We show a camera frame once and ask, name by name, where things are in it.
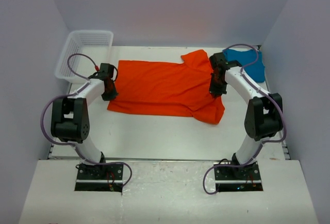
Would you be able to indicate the blue folded t shirt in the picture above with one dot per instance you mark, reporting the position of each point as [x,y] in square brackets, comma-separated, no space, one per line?
[256,71]

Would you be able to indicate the white plastic basket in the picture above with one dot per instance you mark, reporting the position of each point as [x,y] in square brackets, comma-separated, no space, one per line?
[83,50]

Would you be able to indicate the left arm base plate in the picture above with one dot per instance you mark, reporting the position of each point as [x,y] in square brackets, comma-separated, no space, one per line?
[99,178]

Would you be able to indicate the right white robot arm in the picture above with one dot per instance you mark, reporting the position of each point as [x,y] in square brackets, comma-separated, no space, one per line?
[264,113]

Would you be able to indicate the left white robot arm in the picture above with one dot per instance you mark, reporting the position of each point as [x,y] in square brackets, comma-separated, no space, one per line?
[70,118]

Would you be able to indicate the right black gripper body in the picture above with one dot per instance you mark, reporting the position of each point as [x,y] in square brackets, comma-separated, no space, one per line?
[218,86]

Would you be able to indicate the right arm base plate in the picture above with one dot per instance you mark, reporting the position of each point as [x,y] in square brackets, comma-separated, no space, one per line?
[242,179]

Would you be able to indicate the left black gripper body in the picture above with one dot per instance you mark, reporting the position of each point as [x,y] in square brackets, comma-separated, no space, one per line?
[110,94]

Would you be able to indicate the orange t shirt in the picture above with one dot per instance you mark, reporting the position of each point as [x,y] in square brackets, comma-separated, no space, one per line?
[168,89]

